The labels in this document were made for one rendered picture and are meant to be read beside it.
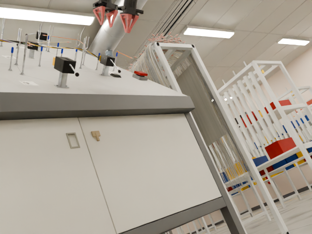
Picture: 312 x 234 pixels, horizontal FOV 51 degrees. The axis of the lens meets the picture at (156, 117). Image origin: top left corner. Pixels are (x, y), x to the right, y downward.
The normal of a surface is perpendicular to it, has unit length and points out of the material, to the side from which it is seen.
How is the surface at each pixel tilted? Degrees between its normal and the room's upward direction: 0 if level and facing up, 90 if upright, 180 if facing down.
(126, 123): 90
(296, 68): 90
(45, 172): 90
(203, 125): 90
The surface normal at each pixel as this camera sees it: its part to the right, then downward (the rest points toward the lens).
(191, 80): -0.78, 0.10
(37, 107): 0.61, -0.49
